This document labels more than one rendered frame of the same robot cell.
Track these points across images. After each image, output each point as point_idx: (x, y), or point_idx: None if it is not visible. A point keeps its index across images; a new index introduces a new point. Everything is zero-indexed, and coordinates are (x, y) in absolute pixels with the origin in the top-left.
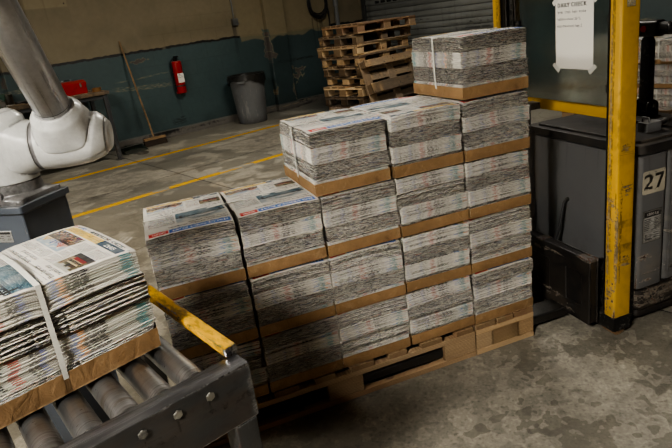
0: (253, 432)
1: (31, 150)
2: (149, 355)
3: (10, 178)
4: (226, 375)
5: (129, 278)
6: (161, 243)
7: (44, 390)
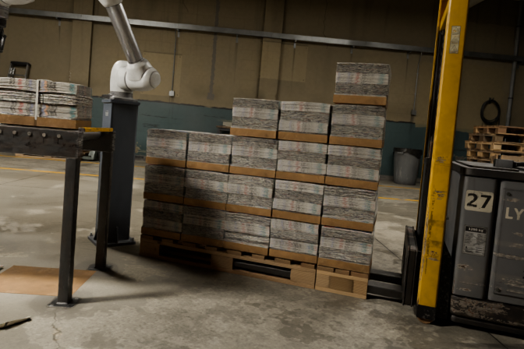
0: (72, 165)
1: (125, 78)
2: None
3: (115, 88)
4: (68, 132)
5: (71, 94)
6: (153, 132)
7: (26, 118)
